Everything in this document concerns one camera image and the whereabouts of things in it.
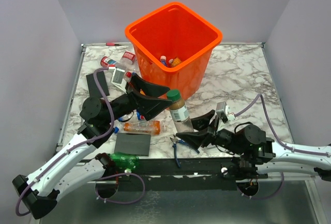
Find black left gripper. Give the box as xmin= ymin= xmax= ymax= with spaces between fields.
xmin=106 ymin=73 xmax=173 ymax=124

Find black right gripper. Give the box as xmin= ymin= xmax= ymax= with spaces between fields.
xmin=175 ymin=109 xmax=244 ymax=155

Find brown tea bottle white label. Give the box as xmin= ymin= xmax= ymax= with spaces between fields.
xmin=166 ymin=89 xmax=193 ymax=132

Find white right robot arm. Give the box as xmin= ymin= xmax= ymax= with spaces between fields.
xmin=176 ymin=111 xmax=330 ymax=181

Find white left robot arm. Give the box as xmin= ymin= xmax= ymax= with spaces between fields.
xmin=12 ymin=74 xmax=172 ymax=219

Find orange plastic bin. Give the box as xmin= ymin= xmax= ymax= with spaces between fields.
xmin=125 ymin=2 xmax=223 ymax=99

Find orange label slim bottle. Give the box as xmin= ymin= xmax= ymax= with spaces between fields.
xmin=114 ymin=121 xmax=167 ymax=136

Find orange bottle near tin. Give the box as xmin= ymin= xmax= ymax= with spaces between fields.
xmin=169 ymin=57 xmax=182 ymax=68

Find black foam pad front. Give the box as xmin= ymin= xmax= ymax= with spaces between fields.
xmin=114 ymin=133 xmax=152 ymax=157

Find black foam block left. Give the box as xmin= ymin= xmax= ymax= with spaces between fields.
xmin=85 ymin=72 xmax=110 ymax=98

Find red label water bottle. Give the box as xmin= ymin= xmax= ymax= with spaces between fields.
xmin=100 ymin=56 xmax=117 ymax=68

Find red screwdriver at back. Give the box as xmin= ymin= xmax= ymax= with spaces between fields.
xmin=106 ymin=42 xmax=124 ymax=47

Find green plastic bottle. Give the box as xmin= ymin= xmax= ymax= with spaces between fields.
xmin=108 ymin=152 xmax=139 ymax=170

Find blue handled pliers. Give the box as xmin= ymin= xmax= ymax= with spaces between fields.
xmin=170 ymin=135 xmax=200 ymax=168

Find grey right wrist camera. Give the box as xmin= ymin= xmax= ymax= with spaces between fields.
xmin=216 ymin=101 xmax=236 ymax=123

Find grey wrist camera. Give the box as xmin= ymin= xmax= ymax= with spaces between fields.
xmin=109 ymin=65 xmax=127 ymax=92
xmin=216 ymin=101 xmax=236 ymax=123

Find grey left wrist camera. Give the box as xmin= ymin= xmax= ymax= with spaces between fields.
xmin=109 ymin=65 xmax=127 ymax=92

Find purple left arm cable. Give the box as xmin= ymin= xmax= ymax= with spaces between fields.
xmin=15 ymin=67 xmax=147 ymax=217

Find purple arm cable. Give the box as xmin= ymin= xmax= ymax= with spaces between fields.
xmin=232 ymin=94 xmax=331 ymax=201
xmin=15 ymin=67 xmax=147 ymax=217

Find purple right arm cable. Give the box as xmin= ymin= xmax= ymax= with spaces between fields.
xmin=232 ymin=94 xmax=331 ymax=201

